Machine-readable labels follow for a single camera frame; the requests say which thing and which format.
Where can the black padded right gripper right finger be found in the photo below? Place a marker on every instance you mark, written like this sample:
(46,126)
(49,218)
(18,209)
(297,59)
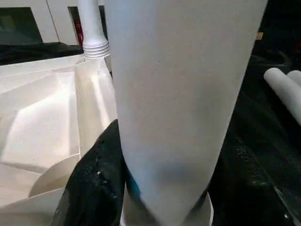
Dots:
(247,193)

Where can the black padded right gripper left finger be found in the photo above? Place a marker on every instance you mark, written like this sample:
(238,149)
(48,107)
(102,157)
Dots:
(94,183)

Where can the white plastic table top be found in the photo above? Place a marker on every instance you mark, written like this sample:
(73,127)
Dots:
(42,113)

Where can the black work mat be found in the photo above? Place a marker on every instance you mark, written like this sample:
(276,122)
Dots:
(258,122)

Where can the white glass-door cabinet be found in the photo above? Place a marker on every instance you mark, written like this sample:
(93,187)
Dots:
(51,18)

